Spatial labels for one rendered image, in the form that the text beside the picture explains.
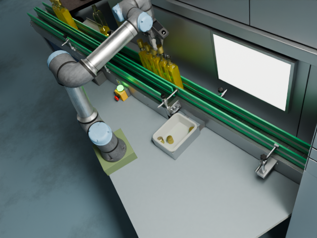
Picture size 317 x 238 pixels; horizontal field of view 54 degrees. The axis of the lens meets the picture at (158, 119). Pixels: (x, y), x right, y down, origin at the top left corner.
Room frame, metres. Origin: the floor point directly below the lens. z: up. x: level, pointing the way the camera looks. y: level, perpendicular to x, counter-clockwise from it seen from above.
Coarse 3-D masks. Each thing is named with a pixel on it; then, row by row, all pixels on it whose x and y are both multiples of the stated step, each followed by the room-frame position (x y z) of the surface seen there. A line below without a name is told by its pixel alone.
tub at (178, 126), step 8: (168, 120) 1.12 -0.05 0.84; (176, 120) 1.13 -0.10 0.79; (184, 120) 1.09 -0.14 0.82; (160, 128) 1.09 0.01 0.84; (168, 128) 1.10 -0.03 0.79; (176, 128) 1.10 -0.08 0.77; (184, 128) 1.07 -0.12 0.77; (176, 136) 1.04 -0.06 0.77; (184, 136) 1.02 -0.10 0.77; (168, 144) 1.01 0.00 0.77; (176, 144) 0.99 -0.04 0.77
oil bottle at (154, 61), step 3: (159, 57) 1.38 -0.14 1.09; (153, 60) 1.38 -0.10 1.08; (156, 60) 1.37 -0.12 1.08; (153, 63) 1.39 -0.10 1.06; (156, 63) 1.36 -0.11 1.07; (153, 66) 1.40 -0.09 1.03; (156, 66) 1.37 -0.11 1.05; (156, 69) 1.38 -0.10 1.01; (159, 69) 1.36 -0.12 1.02; (156, 72) 1.39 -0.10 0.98; (159, 72) 1.36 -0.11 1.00; (159, 75) 1.37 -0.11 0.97
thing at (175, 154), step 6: (186, 114) 1.17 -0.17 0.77; (192, 114) 1.12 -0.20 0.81; (198, 120) 1.08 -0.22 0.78; (198, 126) 1.01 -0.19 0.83; (204, 126) 1.04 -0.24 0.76; (198, 132) 1.00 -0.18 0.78; (192, 138) 0.98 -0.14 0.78; (156, 144) 1.04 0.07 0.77; (186, 144) 0.96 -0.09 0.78; (162, 150) 1.00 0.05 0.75; (180, 150) 0.93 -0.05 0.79; (174, 156) 0.91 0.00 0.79
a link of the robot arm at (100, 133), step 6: (90, 126) 1.14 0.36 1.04; (96, 126) 1.11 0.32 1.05; (102, 126) 1.09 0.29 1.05; (108, 126) 1.10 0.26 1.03; (90, 132) 1.09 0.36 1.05; (96, 132) 1.07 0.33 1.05; (102, 132) 1.06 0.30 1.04; (108, 132) 1.05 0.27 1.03; (90, 138) 1.06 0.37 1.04; (96, 138) 1.04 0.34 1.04; (102, 138) 1.03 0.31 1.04; (108, 138) 1.03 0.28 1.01; (114, 138) 1.05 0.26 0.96; (96, 144) 1.03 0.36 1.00; (102, 144) 1.02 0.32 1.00; (108, 144) 1.02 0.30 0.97; (114, 144) 1.03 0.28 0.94; (102, 150) 1.03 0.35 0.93; (108, 150) 1.02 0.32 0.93
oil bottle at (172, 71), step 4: (172, 64) 1.28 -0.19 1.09; (176, 64) 1.29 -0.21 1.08; (168, 68) 1.28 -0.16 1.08; (172, 68) 1.27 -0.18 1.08; (176, 68) 1.28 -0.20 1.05; (168, 72) 1.28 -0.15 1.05; (172, 72) 1.26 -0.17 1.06; (176, 72) 1.27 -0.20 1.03; (168, 76) 1.29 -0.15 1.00; (172, 76) 1.26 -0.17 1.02; (176, 76) 1.27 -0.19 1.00; (180, 76) 1.28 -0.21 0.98; (172, 80) 1.27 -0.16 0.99; (176, 80) 1.27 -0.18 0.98; (180, 80) 1.28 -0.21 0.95; (176, 84) 1.26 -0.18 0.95; (180, 84) 1.27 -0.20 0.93
